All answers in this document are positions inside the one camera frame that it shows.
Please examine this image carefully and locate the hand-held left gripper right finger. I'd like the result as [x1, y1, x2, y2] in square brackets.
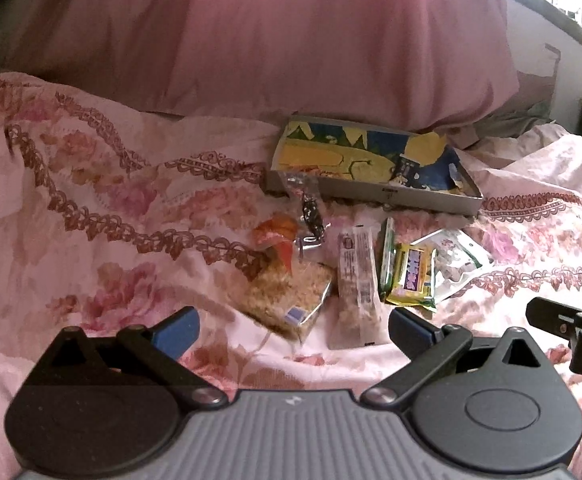
[360, 306, 554, 407]

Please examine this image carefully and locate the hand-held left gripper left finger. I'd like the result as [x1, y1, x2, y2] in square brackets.
[34, 306, 228, 409]

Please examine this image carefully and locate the yellow purple snack packet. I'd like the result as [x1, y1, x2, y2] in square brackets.
[385, 242, 440, 313]

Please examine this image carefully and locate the clear granola snack packet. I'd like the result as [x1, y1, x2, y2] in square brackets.
[241, 260, 336, 343]

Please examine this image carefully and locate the orange snack packet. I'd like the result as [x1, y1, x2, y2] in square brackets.
[251, 212, 299, 273]

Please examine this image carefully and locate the yellow blue printed box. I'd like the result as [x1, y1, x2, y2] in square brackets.
[263, 116, 485, 217]

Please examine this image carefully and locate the long clear snack bar packet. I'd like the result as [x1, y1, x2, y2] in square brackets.
[337, 226, 389, 350]

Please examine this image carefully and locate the white green snack packet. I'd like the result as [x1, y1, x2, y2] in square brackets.
[413, 228, 494, 303]

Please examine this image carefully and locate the thin green snack packet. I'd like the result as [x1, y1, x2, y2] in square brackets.
[378, 217, 398, 303]

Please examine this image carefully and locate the clear dark candy packet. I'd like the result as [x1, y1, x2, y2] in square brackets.
[278, 170, 329, 258]

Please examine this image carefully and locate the floral pink bed sheet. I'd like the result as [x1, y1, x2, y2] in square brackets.
[0, 72, 582, 480]

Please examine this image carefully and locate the grey green cloth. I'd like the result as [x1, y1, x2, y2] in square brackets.
[463, 102, 559, 148]

